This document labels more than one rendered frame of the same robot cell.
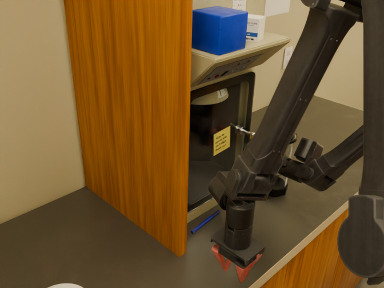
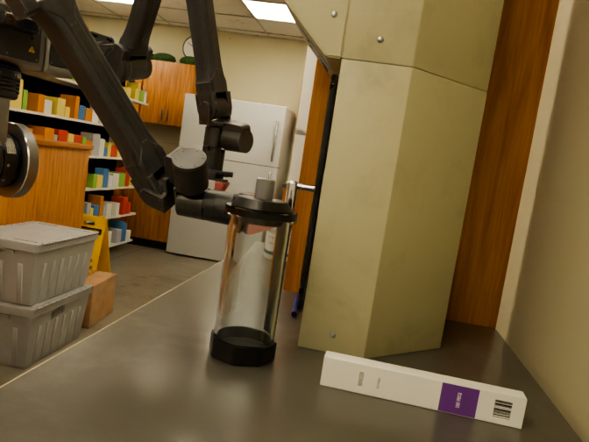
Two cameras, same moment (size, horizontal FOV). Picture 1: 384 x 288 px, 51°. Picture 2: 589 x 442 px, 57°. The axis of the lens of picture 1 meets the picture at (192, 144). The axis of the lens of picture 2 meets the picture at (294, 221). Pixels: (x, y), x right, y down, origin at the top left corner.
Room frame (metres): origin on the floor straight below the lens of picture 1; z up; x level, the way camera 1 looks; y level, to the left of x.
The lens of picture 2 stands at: (1.89, -0.73, 1.24)
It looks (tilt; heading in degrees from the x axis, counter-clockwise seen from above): 6 degrees down; 143
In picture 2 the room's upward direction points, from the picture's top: 9 degrees clockwise
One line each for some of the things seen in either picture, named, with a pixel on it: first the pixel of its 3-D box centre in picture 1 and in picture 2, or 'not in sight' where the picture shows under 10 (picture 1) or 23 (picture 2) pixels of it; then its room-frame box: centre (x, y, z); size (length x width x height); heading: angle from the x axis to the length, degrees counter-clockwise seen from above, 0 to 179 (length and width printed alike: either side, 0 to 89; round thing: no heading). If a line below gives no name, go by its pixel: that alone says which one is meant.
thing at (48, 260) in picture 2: not in sight; (35, 260); (-1.25, -0.12, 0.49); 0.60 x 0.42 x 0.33; 136
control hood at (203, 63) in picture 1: (238, 60); (320, 46); (1.06, -0.12, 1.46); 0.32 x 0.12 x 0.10; 136
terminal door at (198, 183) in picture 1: (218, 143); (324, 193); (1.10, -0.08, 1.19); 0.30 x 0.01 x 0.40; 135
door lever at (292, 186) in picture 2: (247, 142); (299, 206); (1.15, -0.18, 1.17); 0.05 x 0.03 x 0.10; 45
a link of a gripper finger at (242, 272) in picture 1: (239, 262); not in sight; (0.65, -0.11, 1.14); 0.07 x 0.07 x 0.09; 46
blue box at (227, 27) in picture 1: (218, 30); not in sight; (1.00, -0.06, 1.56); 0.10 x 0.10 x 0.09; 46
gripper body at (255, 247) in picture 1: (238, 234); (212, 161); (0.66, -0.10, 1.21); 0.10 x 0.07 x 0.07; 46
